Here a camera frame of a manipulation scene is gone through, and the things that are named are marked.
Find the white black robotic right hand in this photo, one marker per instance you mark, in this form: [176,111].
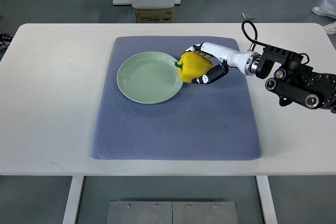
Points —
[224,58]

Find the yellow bell pepper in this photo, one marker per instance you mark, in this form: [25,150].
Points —
[192,65]

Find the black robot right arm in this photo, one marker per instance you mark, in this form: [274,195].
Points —
[294,81]

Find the grey floor plate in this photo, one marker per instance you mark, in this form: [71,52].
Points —
[248,16]

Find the light green plate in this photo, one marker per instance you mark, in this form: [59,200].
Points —
[149,77]

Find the blue textured mat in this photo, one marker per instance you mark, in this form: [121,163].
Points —
[212,122]

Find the white sneaker upper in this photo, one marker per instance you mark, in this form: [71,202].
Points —
[320,12]

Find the white sneaker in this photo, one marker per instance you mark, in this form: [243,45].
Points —
[320,12]
[330,29]

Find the white sneaker lower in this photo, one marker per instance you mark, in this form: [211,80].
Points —
[330,29]

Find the cardboard box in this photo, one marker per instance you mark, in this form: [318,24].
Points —
[154,15]

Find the white trouser leg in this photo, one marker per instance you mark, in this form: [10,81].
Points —
[328,6]

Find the white table right leg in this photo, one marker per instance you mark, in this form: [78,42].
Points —
[266,200]

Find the white table leg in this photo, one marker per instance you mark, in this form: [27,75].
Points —
[73,200]
[266,200]

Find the white table left leg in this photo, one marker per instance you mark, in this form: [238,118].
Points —
[73,200]

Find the metal base plate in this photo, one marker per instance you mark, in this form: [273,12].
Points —
[172,212]

